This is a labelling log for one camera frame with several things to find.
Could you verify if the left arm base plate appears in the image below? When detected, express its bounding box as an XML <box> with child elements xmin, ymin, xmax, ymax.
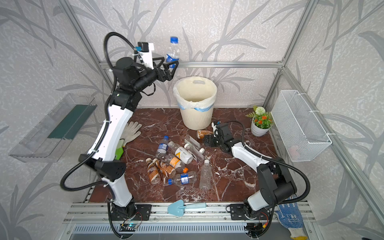
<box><xmin>110</xmin><ymin>204</ymin><xmax>152</xmax><ymax>221</ymax></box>

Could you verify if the brown coffee drink bottle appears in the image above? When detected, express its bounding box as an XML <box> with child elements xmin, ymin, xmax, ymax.
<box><xmin>197</xmin><ymin>130</ymin><xmax>214</xmax><ymax>139</ymax></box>

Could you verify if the light blue garden trowel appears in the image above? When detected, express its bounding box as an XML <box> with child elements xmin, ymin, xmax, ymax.
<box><xmin>168</xmin><ymin>200</ymin><xmax>207</xmax><ymax>217</ymax></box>

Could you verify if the clear bottle orange label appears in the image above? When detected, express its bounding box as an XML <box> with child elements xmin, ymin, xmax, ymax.
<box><xmin>162</xmin><ymin>153</ymin><xmax>189</xmax><ymax>174</ymax></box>

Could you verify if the brown bottle white cap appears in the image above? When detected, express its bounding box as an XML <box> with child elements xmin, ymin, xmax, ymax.
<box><xmin>146</xmin><ymin>158</ymin><xmax>161</xmax><ymax>185</ymax></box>

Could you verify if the translucent white bin liner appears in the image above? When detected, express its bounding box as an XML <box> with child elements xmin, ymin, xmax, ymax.
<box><xmin>173</xmin><ymin>76</ymin><xmax>217</xmax><ymax>112</ymax></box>

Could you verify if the white knit glove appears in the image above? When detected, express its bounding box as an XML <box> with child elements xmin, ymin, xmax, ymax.
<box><xmin>118</xmin><ymin>122</ymin><xmax>142</xmax><ymax>148</ymax></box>

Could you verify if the clear rectangular green-label bottle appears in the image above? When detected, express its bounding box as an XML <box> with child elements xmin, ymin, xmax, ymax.
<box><xmin>184</xmin><ymin>135</ymin><xmax>205</xmax><ymax>162</ymax></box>

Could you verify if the white wire mesh basket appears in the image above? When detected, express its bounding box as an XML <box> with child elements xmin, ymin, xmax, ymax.
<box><xmin>272</xmin><ymin>90</ymin><xmax>332</xmax><ymax>162</ymax></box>

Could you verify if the white ribbed flower pot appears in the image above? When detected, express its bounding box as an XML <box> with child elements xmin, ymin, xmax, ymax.
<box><xmin>251</xmin><ymin>119</ymin><xmax>269</xmax><ymax>137</ymax></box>

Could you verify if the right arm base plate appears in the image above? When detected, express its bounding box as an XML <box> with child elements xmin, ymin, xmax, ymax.
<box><xmin>226</xmin><ymin>204</ymin><xmax>271</xmax><ymax>222</ymax></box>

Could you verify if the crushed clear bottle blue label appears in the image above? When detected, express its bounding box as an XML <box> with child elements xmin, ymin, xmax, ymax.
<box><xmin>164</xmin><ymin>171</ymin><xmax>198</xmax><ymax>186</ymax></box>

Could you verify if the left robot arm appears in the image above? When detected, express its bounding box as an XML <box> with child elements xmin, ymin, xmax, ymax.
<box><xmin>60</xmin><ymin>32</ymin><xmax>179</xmax><ymax>212</ymax></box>

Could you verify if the white ribbed trash bin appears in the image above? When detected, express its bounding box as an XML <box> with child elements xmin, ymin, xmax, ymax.
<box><xmin>179</xmin><ymin>106</ymin><xmax>214</xmax><ymax>130</ymax></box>

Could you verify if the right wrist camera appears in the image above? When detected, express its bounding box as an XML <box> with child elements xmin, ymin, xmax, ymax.
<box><xmin>212</xmin><ymin>121</ymin><xmax>221</xmax><ymax>136</ymax></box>

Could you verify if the green circuit board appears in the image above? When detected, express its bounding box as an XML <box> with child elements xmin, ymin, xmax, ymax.
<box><xmin>119</xmin><ymin>223</ymin><xmax>142</xmax><ymax>233</ymax></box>

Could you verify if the artificial green flower plant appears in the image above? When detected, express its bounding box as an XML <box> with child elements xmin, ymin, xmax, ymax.
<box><xmin>246</xmin><ymin>106</ymin><xmax>274</xmax><ymax>129</ymax></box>

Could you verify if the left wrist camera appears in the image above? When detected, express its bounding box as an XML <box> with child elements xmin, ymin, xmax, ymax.
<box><xmin>136</xmin><ymin>42</ymin><xmax>154</xmax><ymax>70</ymax></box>

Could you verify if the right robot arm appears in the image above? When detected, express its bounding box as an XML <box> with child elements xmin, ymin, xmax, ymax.
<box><xmin>203</xmin><ymin>121</ymin><xmax>311</xmax><ymax>219</ymax></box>

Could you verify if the clear bottle blue cap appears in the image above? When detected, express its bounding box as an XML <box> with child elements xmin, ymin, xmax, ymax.
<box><xmin>167</xmin><ymin>37</ymin><xmax>180</xmax><ymax>63</ymax></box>

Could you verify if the clear bottle white yellow label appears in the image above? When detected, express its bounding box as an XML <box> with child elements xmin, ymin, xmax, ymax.
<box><xmin>168</xmin><ymin>141</ymin><xmax>194</xmax><ymax>165</ymax></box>

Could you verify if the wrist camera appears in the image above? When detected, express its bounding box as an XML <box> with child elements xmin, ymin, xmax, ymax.
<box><xmin>212</xmin><ymin>121</ymin><xmax>221</xmax><ymax>136</ymax></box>
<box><xmin>136</xmin><ymin>42</ymin><xmax>154</xmax><ymax>70</ymax></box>

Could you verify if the clear wall shelf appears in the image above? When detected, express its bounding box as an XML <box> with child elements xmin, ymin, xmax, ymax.
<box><xmin>9</xmin><ymin>94</ymin><xmax>97</xmax><ymax>163</ymax></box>

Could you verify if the empty clear bottle white cap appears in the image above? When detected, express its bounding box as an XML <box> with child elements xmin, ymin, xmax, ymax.
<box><xmin>199</xmin><ymin>159</ymin><xmax>212</xmax><ymax>191</ymax></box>

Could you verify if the blue dotted work glove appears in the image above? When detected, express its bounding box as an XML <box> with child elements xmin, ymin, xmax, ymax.
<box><xmin>276</xmin><ymin>202</ymin><xmax>308</xmax><ymax>240</ymax></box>

